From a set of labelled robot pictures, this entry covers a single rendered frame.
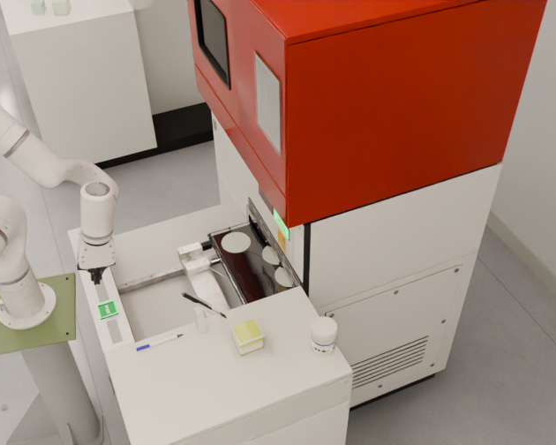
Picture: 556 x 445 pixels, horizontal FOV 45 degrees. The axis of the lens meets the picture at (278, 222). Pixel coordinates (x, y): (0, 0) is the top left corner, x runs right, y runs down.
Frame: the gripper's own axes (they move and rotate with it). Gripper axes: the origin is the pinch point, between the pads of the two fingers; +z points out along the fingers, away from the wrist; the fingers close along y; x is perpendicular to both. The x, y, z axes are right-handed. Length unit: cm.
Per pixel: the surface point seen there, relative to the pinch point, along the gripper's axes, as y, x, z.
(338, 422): -62, 50, 28
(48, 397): 13, -18, 77
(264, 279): -54, 3, 11
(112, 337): -2.6, 10.4, 15.7
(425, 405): -135, 23, 85
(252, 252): -55, -10, 10
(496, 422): -157, 42, 81
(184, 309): -29.6, -2.1, 23.9
